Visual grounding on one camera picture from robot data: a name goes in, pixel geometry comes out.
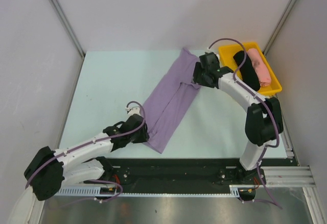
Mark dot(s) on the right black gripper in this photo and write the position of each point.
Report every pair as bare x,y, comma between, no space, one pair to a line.
197,76

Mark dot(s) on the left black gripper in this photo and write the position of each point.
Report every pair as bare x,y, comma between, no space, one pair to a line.
143,137

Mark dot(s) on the purple t shirt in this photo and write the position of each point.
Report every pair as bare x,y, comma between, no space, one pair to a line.
169,101

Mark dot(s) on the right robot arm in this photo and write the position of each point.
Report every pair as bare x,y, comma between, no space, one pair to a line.
263,115

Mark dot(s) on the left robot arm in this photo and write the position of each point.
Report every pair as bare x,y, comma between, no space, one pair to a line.
50,170

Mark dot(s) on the yellow plastic tray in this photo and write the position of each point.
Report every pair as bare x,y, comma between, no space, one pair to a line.
227,52

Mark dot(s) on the rolled black t shirt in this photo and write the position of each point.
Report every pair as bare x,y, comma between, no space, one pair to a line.
247,71

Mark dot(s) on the rolled pink t shirt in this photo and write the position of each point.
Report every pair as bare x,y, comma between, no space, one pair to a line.
260,68

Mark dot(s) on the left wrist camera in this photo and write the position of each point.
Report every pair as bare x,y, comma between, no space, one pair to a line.
133,111

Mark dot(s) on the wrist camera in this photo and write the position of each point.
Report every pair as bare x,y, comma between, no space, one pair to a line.
209,50
133,111

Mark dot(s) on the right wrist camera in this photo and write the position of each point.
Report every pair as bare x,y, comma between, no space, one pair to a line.
209,50

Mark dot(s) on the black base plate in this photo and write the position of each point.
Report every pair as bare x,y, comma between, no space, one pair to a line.
181,175

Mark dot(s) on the white slotted cable duct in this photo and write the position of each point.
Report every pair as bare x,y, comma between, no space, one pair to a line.
107,192

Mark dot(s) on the aluminium frame rail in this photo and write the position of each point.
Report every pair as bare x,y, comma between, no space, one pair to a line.
288,176

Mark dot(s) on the right aluminium corner post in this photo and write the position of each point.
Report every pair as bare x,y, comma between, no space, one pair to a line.
279,26

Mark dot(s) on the aluminium corner post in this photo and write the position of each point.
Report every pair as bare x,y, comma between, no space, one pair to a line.
67,27
279,26

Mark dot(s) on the left aluminium corner post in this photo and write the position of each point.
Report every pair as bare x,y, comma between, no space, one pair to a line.
67,27

